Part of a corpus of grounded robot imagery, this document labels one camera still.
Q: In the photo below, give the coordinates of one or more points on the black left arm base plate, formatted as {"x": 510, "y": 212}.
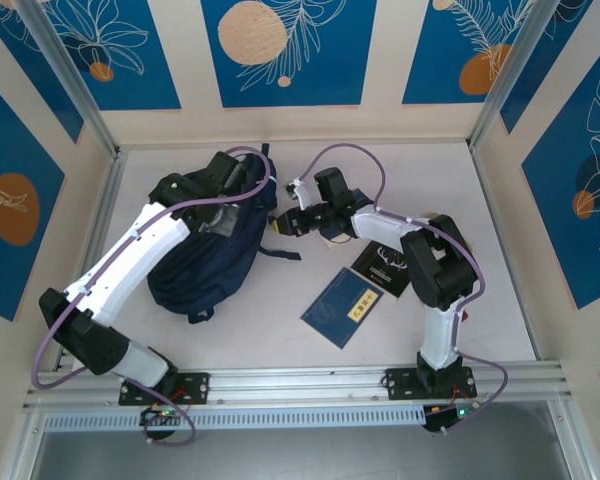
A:
{"x": 200, "y": 387}

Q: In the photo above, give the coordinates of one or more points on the navy blue backpack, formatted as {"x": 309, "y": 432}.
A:
{"x": 215, "y": 270}

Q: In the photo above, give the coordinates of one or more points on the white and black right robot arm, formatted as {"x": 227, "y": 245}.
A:
{"x": 437, "y": 335}

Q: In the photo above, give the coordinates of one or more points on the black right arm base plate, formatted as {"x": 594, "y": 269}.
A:
{"x": 397, "y": 384}

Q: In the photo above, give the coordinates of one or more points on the aluminium side rail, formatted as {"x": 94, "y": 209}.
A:
{"x": 111, "y": 185}

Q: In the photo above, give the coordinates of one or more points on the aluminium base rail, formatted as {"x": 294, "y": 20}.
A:
{"x": 300, "y": 382}

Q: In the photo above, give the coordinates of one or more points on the blue book with yellow label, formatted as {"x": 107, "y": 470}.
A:
{"x": 341, "y": 307}

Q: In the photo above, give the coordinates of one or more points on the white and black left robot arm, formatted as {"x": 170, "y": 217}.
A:
{"x": 130, "y": 270}

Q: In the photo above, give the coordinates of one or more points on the black book with antler print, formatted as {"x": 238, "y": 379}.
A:
{"x": 380, "y": 272}

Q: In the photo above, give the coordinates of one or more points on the small red item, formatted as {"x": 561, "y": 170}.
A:
{"x": 463, "y": 315}

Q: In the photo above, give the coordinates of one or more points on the aluminium frame post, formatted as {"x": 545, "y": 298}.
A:
{"x": 505, "y": 70}
{"x": 65, "y": 75}

